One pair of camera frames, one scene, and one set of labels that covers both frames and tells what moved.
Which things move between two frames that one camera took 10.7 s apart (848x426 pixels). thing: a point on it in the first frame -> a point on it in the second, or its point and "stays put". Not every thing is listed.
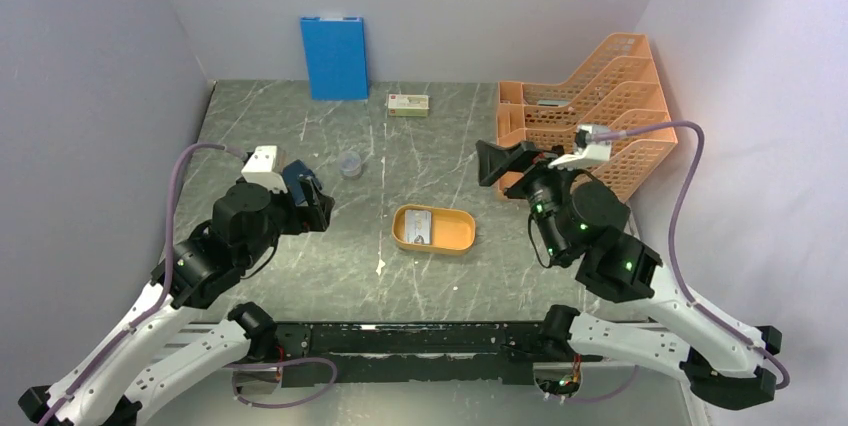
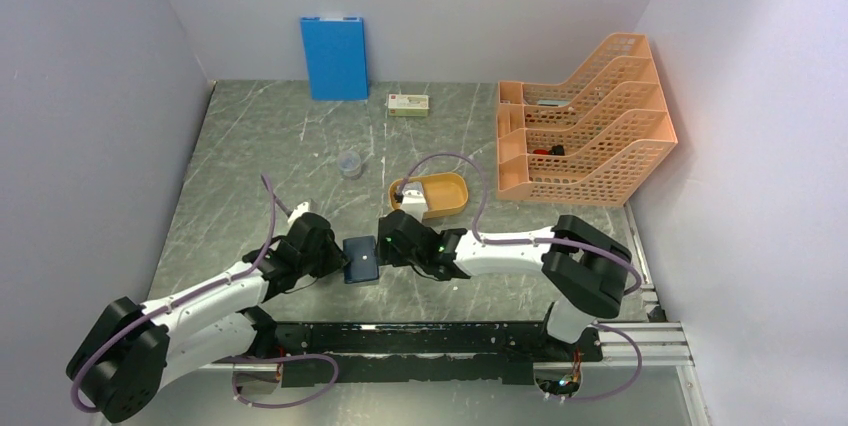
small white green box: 408,105 stays put
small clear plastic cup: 350,164 stays put
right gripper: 494,159 -> 387,255
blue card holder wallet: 291,173 -> 360,259
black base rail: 421,353 stays put
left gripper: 304,218 -> 334,257
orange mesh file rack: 621,91 stays put
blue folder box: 336,55 stays put
